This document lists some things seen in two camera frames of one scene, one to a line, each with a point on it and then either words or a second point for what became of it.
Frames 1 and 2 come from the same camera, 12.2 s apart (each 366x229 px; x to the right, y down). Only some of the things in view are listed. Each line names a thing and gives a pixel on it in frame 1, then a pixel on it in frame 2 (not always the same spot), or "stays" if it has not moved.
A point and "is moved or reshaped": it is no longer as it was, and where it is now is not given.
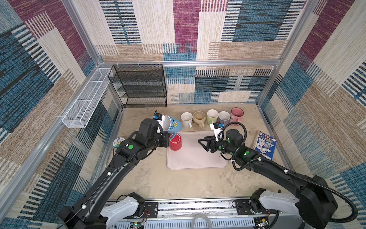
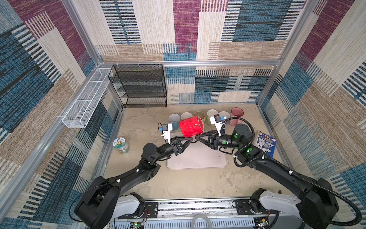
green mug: (212, 116) stays
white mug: (186, 119) stays
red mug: (175, 143) is moved or reshaped
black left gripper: (166, 137) to (176, 146)
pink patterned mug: (236, 115) stays
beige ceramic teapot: (198, 118) stays
